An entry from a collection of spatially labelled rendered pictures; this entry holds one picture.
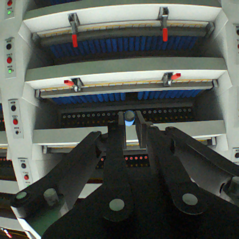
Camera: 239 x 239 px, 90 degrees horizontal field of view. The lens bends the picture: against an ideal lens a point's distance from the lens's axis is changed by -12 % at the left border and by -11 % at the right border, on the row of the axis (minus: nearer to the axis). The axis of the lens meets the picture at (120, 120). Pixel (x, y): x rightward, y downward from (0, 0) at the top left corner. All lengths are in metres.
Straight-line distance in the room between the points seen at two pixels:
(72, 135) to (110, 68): 0.23
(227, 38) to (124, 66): 0.32
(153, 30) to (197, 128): 0.34
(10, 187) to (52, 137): 0.28
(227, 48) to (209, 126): 0.24
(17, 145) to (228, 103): 0.67
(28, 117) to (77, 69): 0.21
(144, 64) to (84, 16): 0.23
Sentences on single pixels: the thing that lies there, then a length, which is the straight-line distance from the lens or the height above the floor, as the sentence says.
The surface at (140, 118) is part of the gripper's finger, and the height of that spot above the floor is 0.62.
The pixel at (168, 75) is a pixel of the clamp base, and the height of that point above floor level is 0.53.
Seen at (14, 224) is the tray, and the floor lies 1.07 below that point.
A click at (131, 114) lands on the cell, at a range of 0.21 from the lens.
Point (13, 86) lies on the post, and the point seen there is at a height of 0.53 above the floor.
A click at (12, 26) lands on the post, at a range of 0.56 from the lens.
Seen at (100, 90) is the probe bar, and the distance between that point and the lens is 0.43.
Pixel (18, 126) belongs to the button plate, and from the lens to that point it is 0.50.
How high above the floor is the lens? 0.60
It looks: 8 degrees up
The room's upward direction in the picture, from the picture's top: 177 degrees clockwise
